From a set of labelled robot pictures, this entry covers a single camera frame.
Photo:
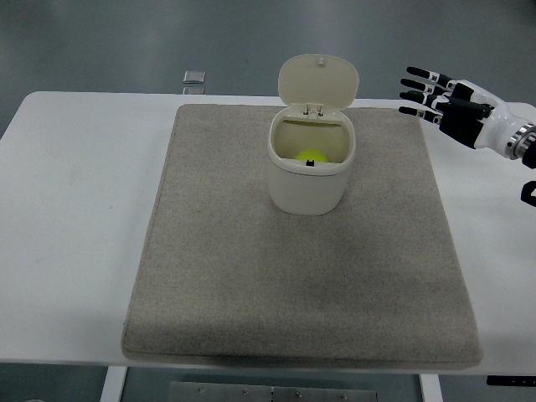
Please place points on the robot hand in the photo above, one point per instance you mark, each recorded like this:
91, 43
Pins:
469, 117

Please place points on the yellow-green tennis ball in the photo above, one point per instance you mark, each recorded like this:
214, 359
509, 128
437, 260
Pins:
310, 156

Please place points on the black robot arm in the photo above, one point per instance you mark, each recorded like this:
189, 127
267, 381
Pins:
529, 167

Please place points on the cream lidded bin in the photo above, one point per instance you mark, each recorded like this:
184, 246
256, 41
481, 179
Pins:
312, 167

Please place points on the beige fabric mat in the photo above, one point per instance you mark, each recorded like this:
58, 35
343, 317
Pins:
301, 259

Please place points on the black table control panel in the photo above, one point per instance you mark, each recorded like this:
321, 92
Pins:
511, 381

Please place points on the grey metal plate with screws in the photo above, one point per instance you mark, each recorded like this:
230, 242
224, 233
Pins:
272, 391

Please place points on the white table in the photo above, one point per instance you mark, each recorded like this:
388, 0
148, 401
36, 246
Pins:
75, 209

